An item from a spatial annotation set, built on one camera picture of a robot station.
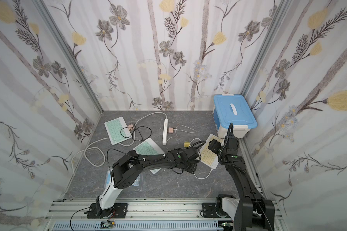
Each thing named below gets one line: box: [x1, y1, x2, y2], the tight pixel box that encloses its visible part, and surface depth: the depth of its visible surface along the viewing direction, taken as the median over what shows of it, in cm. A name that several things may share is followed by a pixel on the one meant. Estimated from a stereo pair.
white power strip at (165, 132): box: [162, 118, 169, 146], surface depth 106 cm
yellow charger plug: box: [184, 141, 191, 148], surface depth 102 cm
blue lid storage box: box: [212, 94, 258, 139], surface depth 100 cm
